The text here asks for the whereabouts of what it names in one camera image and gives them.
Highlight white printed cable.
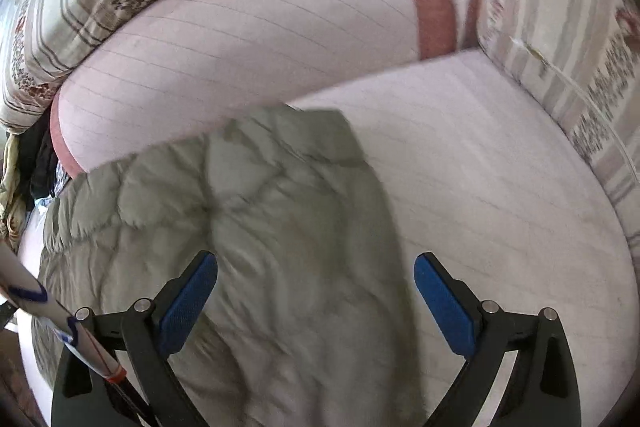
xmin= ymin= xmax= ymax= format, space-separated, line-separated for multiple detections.
xmin=0 ymin=239 xmax=151 ymax=427

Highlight brown floral blanket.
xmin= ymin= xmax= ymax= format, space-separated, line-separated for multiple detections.
xmin=0 ymin=132 xmax=31 ymax=243

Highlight khaki puffer jacket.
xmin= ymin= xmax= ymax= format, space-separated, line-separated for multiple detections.
xmin=30 ymin=104 xmax=426 ymax=427

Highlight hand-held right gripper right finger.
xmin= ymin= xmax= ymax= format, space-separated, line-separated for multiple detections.
xmin=414 ymin=252 xmax=583 ymax=427

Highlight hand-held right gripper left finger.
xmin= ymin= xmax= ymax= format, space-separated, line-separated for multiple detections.
xmin=50 ymin=251 xmax=218 ymax=427

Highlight pink quilted bed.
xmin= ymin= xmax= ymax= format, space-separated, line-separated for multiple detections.
xmin=15 ymin=49 xmax=633 ymax=427

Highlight black clothes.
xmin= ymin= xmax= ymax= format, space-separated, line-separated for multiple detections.
xmin=20 ymin=122 xmax=66 ymax=200

